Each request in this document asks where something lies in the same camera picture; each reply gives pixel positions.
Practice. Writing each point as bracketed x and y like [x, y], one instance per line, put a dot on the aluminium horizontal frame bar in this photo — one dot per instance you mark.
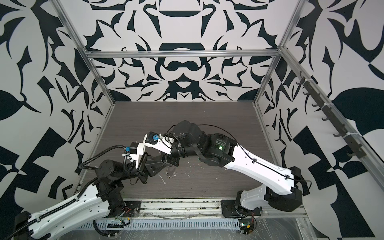
[180, 54]

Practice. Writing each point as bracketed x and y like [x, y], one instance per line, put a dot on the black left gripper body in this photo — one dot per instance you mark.
[140, 174]

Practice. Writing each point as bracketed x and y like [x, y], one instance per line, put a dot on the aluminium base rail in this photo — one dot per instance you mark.
[180, 208]

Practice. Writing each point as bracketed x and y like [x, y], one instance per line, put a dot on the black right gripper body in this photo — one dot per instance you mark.
[174, 158]

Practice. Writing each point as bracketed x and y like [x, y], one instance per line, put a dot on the aluminium corner post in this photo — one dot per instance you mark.
[276, 58]
[83, 73]

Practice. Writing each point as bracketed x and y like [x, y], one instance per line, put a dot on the white slotted cable duct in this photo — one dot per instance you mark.
[174, 224]

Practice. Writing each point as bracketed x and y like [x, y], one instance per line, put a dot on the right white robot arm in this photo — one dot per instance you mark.
[279, 186]

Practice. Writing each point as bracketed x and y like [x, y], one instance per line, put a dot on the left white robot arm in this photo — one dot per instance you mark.
[99, 198]

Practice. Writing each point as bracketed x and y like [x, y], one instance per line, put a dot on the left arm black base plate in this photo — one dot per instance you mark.
[132, 208]

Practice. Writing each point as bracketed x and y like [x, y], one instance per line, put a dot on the grey wall hook rack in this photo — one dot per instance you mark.
[334, 116]

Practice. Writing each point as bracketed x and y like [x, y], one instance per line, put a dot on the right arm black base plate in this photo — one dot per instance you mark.
[232, 209]

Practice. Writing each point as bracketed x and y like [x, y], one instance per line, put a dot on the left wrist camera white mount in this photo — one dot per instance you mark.
[133, 155]

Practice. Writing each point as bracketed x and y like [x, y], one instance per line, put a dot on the right aluminium corner post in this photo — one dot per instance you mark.
[276, 58]

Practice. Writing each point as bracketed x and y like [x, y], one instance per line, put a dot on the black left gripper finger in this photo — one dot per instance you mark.
[155, 160]
[157, 167]

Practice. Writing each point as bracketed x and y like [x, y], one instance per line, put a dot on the green lit circuit board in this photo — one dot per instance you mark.
[247, 227]

